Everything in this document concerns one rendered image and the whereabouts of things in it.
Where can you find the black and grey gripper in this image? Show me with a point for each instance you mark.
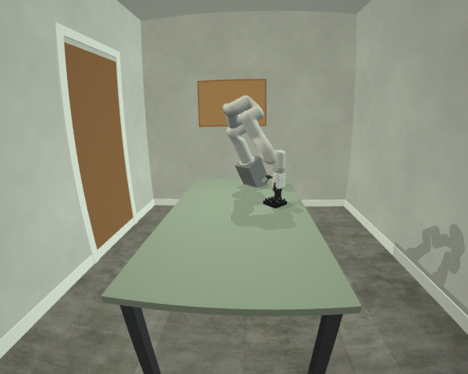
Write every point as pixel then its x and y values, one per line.
pixel 278 182

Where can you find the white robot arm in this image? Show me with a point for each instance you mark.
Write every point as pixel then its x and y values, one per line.
pixel 238 124

